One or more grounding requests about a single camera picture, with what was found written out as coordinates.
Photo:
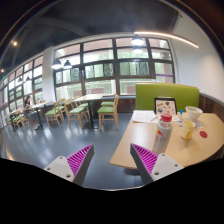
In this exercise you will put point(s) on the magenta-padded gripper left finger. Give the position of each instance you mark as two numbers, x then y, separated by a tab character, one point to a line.
78	161

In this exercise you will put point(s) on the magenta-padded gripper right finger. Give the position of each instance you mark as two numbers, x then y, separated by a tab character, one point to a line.
146	160

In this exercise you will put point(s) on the clear bottle with red cap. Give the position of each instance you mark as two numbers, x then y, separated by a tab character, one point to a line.
162	135

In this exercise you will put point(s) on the white paper sheet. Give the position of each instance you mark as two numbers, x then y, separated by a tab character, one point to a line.
144	116

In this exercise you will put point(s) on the black tablet with sticker picture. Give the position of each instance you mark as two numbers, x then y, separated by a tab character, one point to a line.
165	106

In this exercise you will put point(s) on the small blue-capped white tube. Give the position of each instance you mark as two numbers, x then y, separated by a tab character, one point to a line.
181	114

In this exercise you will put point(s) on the group of green-seated wooden chairs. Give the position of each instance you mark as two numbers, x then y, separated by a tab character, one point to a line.
106	110

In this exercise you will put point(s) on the flat round red coaster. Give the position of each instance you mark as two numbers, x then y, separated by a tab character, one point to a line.
203	134

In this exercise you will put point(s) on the wooden dining table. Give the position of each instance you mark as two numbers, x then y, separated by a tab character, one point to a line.
40	105
88	97

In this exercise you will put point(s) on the white bowl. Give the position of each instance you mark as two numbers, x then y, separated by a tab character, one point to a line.
193	112

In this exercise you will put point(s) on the person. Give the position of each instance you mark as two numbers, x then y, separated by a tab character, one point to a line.
29	110

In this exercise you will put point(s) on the group of pendant ceiling lamps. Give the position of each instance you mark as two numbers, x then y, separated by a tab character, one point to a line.
137	40

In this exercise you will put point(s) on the long curved ceiling light strip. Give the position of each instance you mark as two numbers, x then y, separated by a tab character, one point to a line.
166	35

